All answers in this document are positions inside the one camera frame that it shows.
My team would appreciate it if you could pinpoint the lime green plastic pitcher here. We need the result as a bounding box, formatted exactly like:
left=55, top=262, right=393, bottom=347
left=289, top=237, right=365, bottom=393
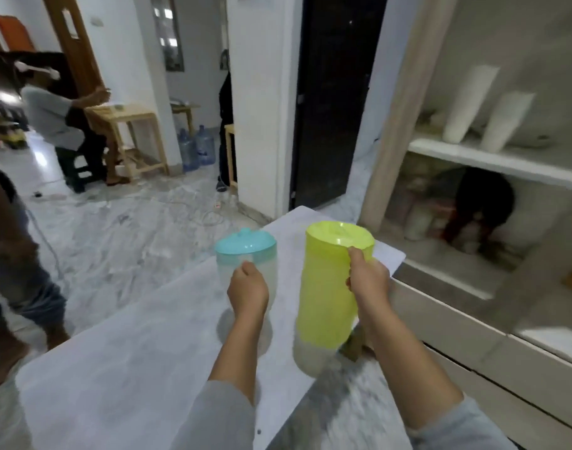
left=292, top=221, right=377, bottom=378

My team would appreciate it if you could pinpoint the person's right hand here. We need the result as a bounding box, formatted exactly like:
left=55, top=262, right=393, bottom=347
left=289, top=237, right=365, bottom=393
left=345, top=246, right=395, bottom=329

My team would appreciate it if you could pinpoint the person's left forearm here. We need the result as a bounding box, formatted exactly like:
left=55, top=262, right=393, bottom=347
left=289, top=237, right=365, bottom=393
left=170, top=313, right=269, bottom=450

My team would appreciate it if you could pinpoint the clear pitcher with teal lid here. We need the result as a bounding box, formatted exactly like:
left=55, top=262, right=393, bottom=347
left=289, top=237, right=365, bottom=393
left=213, top=227, right=279, bottom=316

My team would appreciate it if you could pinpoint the black stool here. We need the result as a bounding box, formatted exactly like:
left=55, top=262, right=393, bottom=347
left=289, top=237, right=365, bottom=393
left=54, top=144, right=109, bottom=194

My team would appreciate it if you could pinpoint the person's right forearm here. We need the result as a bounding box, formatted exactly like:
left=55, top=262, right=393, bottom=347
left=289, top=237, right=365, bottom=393
left=356, top=318, right=520, bottom=450

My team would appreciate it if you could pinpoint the light wooden side table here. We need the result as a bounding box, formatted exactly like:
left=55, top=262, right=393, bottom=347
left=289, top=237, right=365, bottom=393
left=83, top=102, right=171, bottom=184
left=169, top=101, right=202, bottom=138

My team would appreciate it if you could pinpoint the light wooden frame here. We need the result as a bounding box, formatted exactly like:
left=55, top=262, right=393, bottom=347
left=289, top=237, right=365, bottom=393
left=223, top=123, right=240, bottom=191

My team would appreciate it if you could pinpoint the stack of white plastic tumblers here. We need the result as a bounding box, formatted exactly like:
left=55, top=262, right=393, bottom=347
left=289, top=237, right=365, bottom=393
left=442, top=64, right=502, bottom=145
left=478, top=90, right=537, bottom=154

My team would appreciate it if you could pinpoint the blue water jug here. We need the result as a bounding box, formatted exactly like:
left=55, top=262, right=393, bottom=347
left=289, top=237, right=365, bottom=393
left=195, top=124, right=217, bottom=168
left=177, top=127, right=200, bottom=174

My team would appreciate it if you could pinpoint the person's left hand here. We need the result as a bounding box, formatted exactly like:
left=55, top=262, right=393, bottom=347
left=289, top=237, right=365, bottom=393
left=226, top=261, right=271, bottom=324

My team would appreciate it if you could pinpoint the framed wall picture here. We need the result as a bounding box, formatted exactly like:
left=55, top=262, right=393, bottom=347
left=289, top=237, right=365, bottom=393
left=149, top=0, right=185, bottom=73

